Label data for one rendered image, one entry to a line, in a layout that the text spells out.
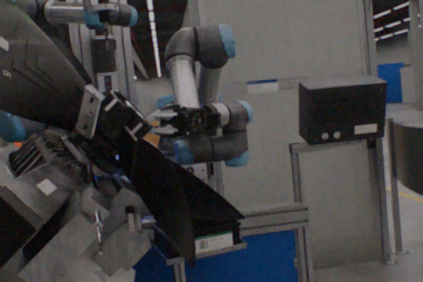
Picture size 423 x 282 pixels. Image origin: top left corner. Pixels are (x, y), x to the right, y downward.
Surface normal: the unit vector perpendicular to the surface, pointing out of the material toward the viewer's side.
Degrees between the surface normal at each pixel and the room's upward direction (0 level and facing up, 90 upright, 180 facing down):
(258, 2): 91
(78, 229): 102
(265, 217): 90
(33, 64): 81
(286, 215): 90
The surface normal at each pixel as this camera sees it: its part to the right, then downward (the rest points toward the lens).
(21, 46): 0.91, -0.29
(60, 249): 0.28, 0.24
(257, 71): 0.08, 0.04
